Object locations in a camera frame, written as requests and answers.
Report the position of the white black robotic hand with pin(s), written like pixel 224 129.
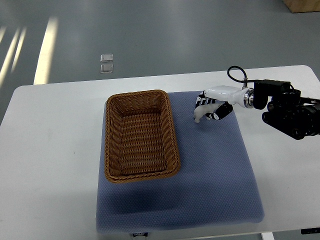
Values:
pixel 227 96

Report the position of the white bear figurine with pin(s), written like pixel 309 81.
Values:
pixel 202 110

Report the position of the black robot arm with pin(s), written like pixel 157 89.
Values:
pixel 287 111

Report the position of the brown wicker basket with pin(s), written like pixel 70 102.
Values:
pixel 140 139

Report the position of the blue textured mat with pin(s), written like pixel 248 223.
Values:
pixel 215 185

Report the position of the wooden box corner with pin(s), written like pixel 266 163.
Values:
pixel 302 6

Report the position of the lower floor plate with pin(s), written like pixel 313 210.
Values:
pixel 106 68

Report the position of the floor plate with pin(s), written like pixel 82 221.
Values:
pixel 106 68
pixel 106 57

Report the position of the upper floor plate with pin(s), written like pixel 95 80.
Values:
pixel 106 57

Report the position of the black label under table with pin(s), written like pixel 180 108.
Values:
pixel 140 234

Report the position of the black table control panel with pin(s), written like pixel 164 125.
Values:
pixel 308 231

